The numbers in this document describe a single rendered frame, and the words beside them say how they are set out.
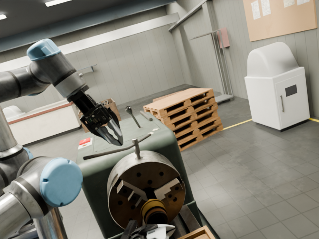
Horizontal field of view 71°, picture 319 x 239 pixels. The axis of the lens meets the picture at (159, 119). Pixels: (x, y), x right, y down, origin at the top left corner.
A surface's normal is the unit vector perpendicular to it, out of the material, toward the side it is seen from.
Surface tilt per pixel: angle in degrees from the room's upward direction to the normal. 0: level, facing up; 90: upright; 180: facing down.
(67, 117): 90
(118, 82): 90
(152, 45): 90
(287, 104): 90
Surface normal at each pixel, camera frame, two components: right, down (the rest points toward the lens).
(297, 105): 0.22, 0.20
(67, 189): 0.84, -0.11
